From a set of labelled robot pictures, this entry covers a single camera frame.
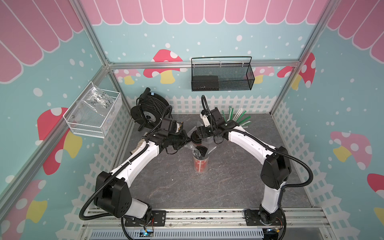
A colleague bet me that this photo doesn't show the black mesh wall basket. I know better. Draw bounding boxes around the black mesh wall basket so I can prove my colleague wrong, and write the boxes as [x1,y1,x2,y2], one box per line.
[191,56,255,91]

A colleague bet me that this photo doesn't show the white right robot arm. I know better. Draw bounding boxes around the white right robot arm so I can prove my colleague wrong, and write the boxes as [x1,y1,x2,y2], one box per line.
[193,95,314,226]

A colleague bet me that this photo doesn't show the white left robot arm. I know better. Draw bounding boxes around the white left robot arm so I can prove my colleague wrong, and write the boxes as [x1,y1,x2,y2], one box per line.
[79,106,189,229]

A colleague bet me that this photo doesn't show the beige work gloves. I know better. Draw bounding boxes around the beige work gloves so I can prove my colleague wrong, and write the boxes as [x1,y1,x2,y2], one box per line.
[136,141,145,150]

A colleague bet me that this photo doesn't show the black cable reel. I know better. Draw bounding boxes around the black cable reel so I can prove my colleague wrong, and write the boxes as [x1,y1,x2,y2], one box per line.
[131,88,172,132]

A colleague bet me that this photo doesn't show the black box in basket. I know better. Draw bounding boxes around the black box in basket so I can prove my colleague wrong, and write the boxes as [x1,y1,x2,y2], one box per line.
[191,76,219,92]

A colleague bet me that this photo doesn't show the red cartoon milk tea cup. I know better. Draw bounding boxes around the red cartoon milk tea cup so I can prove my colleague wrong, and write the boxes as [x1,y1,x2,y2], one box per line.
[191,133,202,146]

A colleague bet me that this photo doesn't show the green and white straws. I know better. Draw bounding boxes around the green and white straws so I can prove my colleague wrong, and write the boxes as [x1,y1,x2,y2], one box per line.
[221,106,252,128]

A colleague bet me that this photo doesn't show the white wire wall basket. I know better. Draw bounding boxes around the white wire wall basket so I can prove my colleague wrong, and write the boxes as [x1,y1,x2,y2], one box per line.
[63,82,123,139]

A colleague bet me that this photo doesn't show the clear bag in basket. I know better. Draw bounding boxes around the clear bag in basket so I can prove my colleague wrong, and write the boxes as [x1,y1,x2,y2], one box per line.
[82,87,115,118]

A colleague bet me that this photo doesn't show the clear plastic carrier bag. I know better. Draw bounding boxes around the clear plastic carrier bag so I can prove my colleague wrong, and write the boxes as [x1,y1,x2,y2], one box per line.
[185,121,216,173]

